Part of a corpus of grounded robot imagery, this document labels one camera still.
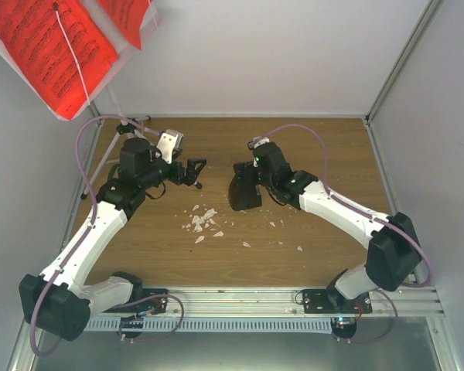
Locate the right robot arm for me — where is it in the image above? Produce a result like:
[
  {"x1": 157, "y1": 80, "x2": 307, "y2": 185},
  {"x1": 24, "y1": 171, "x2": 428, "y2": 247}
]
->
[{"x1": 246, "y1": 139, "x2": 424, "y2": 313}]

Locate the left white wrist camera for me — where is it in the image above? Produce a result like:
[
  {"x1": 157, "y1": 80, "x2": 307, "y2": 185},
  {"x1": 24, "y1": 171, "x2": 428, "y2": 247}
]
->
[{"x1": 156, "y1": 129, "x2": 184, "y2": 164}]

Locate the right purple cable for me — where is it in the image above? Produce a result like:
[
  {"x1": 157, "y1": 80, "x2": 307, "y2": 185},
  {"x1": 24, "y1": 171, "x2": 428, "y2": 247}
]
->
[{"x1": 254, "y1": 123, "x2": 432, "y2": 288}]

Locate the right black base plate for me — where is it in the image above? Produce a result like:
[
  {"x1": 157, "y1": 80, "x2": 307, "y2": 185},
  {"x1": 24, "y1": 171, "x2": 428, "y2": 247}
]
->
[{"x1": 300, "y1": 288, "x2": 373, "y2": 315}]

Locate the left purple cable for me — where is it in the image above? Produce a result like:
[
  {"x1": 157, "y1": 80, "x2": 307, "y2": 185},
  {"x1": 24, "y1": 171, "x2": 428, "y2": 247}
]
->
[{"x1": 29, "y1": 114, "x2": 163, "y2": 356}]

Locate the clear plastic metronome cover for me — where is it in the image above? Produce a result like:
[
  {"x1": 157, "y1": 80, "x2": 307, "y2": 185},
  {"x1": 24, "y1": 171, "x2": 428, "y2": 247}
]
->
[{"x1": 252, "y1": 166, "x2": 262, "y2": 208}]

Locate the aluminium rail with cable duct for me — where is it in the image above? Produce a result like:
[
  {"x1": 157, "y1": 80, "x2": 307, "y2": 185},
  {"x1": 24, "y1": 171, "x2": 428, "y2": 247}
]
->
[{"x1": 84, "y1": 288, "x2": 444, "y2": 338}]

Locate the white tripod music stand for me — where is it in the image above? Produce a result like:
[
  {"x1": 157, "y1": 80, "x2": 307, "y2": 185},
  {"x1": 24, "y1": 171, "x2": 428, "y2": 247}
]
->
[{"x1": 80, "y1": 0, "x2": 203, "y2": 200}]

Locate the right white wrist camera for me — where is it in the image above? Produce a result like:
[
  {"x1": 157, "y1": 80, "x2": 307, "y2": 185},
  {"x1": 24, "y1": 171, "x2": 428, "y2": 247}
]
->
[{"x1": 247, "y1": 137, "x2": 270, "y2": 151}]

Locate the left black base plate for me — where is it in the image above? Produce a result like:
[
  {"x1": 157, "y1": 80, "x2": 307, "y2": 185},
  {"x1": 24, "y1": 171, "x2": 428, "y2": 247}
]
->
[{"x1": 111, "y1": 288, "x2": 169, "y2": 315}]

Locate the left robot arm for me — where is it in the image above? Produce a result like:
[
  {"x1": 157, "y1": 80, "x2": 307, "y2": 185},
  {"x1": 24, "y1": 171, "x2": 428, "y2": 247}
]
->
[{"x1": 19, "y1": 133, "x2": 206, "y2": 341}]

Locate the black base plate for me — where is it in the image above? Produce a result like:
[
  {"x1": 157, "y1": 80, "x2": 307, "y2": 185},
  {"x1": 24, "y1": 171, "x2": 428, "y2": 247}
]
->
[
  {"x1": 111, "y1": 288, "x2": 169, "y2": 315},
  {"x1": 300, "y1": 288, "x2": 373, "y2": 315}
]

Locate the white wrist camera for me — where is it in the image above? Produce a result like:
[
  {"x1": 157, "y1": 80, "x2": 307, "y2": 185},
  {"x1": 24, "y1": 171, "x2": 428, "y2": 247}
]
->
[
  {"x1": 156, "y1": 129, "x2": 184, "y2": 164},
  {"x1": 247, "y1": 137, "x2": 270, "y2": 151}
]

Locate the white debris pile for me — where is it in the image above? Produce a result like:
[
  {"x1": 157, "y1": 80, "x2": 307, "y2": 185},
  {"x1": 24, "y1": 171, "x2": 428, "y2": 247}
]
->
[{"x1": 180, "y1": 204, "x2": 227, "y2": 244}]

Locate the black metronome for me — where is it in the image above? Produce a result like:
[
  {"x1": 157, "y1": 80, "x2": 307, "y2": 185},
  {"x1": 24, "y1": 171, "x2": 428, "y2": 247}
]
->
[{"x1": 227, "y1": 162, "x2": 254, "y2": 211}]

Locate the purple cable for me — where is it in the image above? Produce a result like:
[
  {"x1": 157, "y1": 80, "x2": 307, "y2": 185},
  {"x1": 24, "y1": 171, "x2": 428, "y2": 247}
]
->
[
  {"x1": 29, "y1": 114, "x2": 163, "y2": 356},
  {"x1": 254, "y1": 123, "x2": 432, "y2": 288}
]

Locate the red sheet music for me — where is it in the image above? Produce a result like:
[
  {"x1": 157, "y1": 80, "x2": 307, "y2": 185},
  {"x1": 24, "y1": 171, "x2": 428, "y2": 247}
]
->
[
  {"x1": 97, "y1": 0, "x2": 152, "y2": 50},
  {"x1": 0, "y1": 1, "x2": 118, "y2": 120}
]

